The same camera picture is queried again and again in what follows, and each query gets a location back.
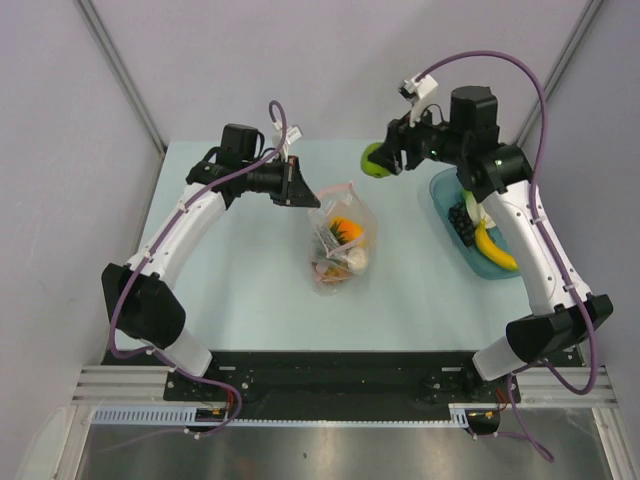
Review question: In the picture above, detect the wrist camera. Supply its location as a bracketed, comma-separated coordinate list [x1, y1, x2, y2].
[398, 74, 438, 128]
[272, 121, 303, 159]

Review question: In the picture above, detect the aluminium frame rail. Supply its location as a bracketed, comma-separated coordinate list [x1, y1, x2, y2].
[72, 366, 169, 405]

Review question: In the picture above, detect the white green cabbage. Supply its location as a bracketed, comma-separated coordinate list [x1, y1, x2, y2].
[462, 189, 496, 229]

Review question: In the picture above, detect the right corner aluminium post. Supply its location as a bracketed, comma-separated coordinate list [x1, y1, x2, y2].
[515, 0, 605, 147]

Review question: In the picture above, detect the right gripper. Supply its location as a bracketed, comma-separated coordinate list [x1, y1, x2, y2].
[370, 99, 468, 175]

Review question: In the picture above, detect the green round fruit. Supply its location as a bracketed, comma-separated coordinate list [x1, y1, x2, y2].
[360, 142, 391, 178]

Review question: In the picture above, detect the yellow toy mango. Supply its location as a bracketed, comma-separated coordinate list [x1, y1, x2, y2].
[329, 216, 363, 245]

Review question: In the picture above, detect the orange toy pineapple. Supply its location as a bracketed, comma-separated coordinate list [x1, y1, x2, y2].
[310, 224, 356, 286]

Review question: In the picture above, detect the dark blue grape bunch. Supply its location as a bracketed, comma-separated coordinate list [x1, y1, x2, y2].
[448, 202, 476, 248]

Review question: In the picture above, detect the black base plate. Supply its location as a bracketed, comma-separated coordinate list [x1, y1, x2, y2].
[99, 344, 586, 421]

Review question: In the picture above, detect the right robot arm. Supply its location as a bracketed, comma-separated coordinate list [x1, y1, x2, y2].
[363, 85, 613, 401]

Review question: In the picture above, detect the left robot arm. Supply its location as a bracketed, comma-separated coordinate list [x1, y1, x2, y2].
[101, 122, 320, 400]

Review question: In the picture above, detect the clear zip top bag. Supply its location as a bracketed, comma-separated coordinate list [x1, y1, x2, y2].
[308, 182, 378, 293]

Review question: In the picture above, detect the corner aluminium post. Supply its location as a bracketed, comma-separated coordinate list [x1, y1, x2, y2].
[74, 0, 168, 157]
[515, 0, 605, 147]

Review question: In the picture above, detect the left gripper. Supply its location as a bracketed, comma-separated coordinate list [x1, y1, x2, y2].
[241, 155, 319, 208]

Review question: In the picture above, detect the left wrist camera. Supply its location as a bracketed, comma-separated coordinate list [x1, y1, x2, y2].
[272, 121, 303, 159]

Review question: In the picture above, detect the white cable duct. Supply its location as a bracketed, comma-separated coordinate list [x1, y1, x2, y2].
[92, 403, 474, 427]

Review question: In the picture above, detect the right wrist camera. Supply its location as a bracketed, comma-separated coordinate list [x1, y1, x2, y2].
[398, 74, 438, 128]

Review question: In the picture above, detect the left corner aluminium post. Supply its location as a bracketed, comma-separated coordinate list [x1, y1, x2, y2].
[74, 0, 168, 157]

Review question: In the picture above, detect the teal plastic food tray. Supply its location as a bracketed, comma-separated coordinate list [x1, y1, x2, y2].
[429, 169, 520, 280]

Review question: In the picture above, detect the yellow toy banana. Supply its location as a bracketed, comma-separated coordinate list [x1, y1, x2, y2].
[474, 220, 518, 271]

